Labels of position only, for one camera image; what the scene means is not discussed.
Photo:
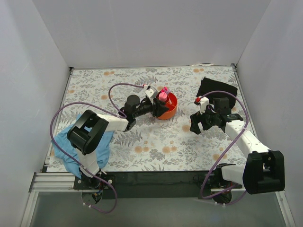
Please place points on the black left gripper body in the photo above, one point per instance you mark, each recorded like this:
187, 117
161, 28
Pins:
155, 108

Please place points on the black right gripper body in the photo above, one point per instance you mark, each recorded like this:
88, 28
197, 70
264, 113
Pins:
201, 123

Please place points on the pink capped glue bottle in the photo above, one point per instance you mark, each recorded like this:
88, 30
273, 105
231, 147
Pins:
163, 96

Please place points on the orange round divided organizer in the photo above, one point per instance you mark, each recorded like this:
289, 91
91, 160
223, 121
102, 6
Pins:
172, 107

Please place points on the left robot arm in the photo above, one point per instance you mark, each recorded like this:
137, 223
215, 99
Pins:
86, 134

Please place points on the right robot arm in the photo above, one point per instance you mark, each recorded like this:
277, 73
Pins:
258, 157

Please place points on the black folded cloth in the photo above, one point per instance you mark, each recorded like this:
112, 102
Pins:
225, 90

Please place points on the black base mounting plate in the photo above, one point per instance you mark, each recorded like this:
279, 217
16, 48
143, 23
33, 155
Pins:
156, 184

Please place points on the light blue cloth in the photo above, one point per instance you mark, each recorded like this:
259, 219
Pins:
102, 151

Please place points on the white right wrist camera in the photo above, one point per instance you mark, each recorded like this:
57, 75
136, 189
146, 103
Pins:
202, 102

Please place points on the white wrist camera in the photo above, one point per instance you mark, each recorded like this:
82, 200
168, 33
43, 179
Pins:
151, 92
202, 102

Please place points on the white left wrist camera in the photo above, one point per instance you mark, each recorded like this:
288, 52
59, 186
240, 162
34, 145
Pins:
151, 92

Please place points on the aluminium front rail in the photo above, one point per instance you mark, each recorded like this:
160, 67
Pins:
266, 182

